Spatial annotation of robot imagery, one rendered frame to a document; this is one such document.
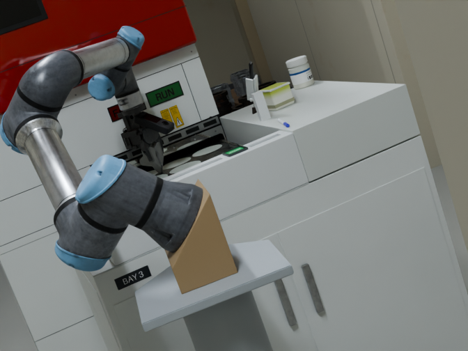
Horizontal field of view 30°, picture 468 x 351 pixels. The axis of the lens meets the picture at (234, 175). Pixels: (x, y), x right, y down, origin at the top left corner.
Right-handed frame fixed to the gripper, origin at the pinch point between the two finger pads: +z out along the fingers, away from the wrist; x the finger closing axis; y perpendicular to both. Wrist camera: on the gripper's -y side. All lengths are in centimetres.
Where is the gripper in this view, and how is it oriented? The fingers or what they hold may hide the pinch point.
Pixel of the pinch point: (161, 168)
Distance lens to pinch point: 264.9
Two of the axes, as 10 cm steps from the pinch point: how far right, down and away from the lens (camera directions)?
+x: -4.7, 3.6, -8.1
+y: -8.2, 1.6, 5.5
